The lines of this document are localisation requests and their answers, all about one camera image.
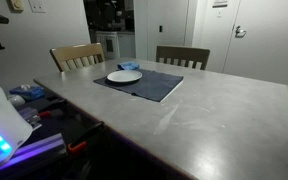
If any white round plate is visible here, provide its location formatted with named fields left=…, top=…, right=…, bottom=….
left=106, top=69, right=143, bottom=83

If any blue towel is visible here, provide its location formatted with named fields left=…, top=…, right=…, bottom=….
left=117, top=61, right=141, bottom=71

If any dark blue placemat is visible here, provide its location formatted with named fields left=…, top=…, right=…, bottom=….
left=93, top=68, right=185, bottom=103

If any brown wooden slat-back chair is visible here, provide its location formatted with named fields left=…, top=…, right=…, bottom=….
left=155, top=45, right=211, bottom=71

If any white kitchen oven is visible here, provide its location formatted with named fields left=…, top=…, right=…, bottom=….
left=95, top=31, right=120, bottom=61

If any light wooden slat-back chair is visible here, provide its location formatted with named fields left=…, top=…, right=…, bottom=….
left=49, top=42, right=106, bottom=73

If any black orange bar clamp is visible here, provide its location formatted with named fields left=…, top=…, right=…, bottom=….
left=66, top=121, right=105, bottom=156

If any blue box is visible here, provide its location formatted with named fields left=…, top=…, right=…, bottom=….
left=8, top=84, right=46, bottom=102

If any beige round thermostat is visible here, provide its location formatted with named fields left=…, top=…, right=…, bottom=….
left=7, top=0, right=25, bottom=13

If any red handled tool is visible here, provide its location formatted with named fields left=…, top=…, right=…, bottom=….
left=37, top=109, right=65, bottom=118

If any silver lever door handle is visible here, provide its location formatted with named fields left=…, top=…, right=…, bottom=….
left=234, top=25, right=247, bottom=38

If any silver metal bracket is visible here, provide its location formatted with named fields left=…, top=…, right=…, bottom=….
left=18, top=106, right=42, bottom=130

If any white door with lever handle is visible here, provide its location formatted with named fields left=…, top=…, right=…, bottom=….
left=222, top=0, right=288, bottom=88

